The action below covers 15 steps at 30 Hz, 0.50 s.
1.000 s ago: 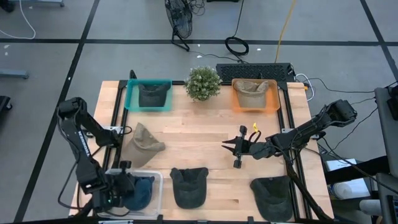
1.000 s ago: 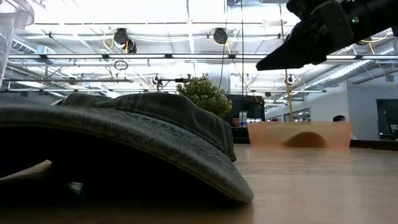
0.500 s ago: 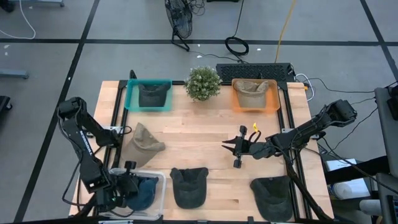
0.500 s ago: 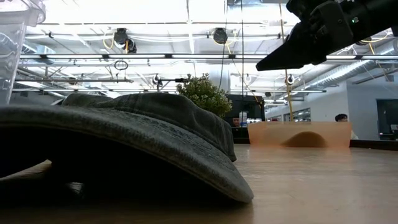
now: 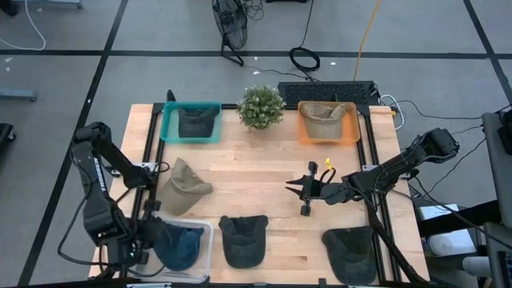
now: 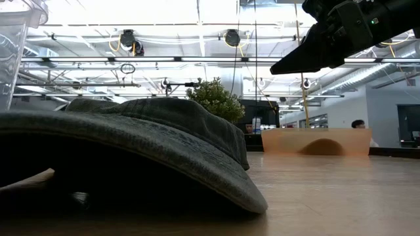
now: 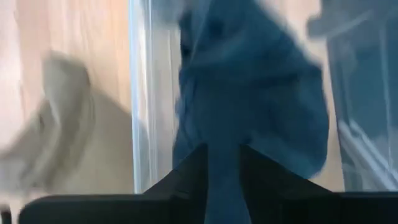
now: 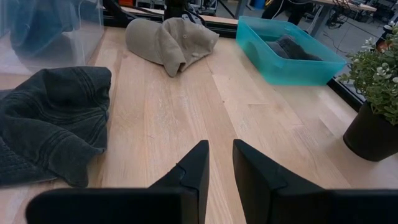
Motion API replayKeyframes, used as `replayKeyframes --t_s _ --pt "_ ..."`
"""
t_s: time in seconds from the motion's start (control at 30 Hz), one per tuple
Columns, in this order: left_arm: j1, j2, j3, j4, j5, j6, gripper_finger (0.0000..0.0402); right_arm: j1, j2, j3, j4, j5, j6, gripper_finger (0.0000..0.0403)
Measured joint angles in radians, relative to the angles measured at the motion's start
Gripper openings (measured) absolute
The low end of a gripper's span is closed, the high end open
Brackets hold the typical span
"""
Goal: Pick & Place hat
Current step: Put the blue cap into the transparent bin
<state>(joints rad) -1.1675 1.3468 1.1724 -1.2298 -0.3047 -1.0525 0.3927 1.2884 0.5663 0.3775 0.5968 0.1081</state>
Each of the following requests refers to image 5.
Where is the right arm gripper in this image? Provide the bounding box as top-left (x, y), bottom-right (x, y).
top-left (285, 161), bottom-right (354, 218)

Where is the blue denim baseball cap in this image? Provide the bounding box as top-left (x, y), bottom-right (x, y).
top-left (167, 235), bottom-right (205, 272)
top-left (153, 222), bottom-right (203, 261)

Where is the olive khaki baseball cap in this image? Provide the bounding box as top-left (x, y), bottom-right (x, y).
top-left (158, 157), bottom-right (214, 216)

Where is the tan baseball cap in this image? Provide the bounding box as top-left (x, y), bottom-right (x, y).
top-left (299, 102), bottom-right (347, 140)

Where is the clear plastic bin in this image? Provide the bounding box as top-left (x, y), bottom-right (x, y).
top-left (130, 215), bottom-right (215, 284)

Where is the black baseball cap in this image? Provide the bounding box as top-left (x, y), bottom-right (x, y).
top-left (218, 214), bottom-right (270, 270)
top-left (321, 226), bottom-right (378, 286)
top-left (177, 106), bottom-right (221, 139)

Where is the orange plastic bin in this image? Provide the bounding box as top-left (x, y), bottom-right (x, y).
top-left (297, 100), bottom-right (362, 146)

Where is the small potted green plant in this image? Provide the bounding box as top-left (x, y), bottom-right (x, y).
top-left (236, 83), bottom-right (287, 131)

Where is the black perforated computer case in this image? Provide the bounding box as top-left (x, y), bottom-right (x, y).
top-left (277, 80), bottom-right (380, 108)

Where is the teal plastic bin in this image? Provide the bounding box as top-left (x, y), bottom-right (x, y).
top-left (159, 101), bottom-right (223, 145)

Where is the white paper sheet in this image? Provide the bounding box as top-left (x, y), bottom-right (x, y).
top-left (418, 203), bottom-right (460, 221)

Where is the white roll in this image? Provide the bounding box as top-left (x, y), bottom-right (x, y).
top-left (426, 230), bottom-right (477, 257)

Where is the black beam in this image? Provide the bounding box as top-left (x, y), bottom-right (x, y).
top-left (418, 199), bottom-right (501, 238)

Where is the black floor fan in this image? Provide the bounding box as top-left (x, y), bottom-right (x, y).
top-left (210, 0), bottom-right (249, 68)

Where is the grey floor bar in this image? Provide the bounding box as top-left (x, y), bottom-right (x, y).
top-left (0, 90), bottom-right (38, 102)

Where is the grey metal cabinet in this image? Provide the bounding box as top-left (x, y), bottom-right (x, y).
top-left (482, 110), bottom-right (512, 229)

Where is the grey platform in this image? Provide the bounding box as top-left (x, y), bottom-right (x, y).
top-left (10, 0), bottom-right (84, 9)

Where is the black aluminium table frame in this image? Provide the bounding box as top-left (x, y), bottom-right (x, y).
top-left (95, 90), bottom-right (430, 286)

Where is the white power cable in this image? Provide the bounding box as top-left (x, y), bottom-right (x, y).
top-left (379, 94), bottom-right (406, 131)

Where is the black coiled cable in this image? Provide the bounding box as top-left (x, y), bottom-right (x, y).
top-left (288, 0), bottom-right (322, 75)

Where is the thin black floor cable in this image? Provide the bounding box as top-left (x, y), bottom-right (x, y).
top-left (394, 99), bottom-right (483, 121)

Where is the yellow cable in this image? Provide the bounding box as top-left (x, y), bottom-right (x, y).
top-left (353, 0), bottom-right (383, 82)

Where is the white floor cable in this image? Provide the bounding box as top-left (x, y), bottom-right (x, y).
top-left (0, 0), bottom-right (47, 52)

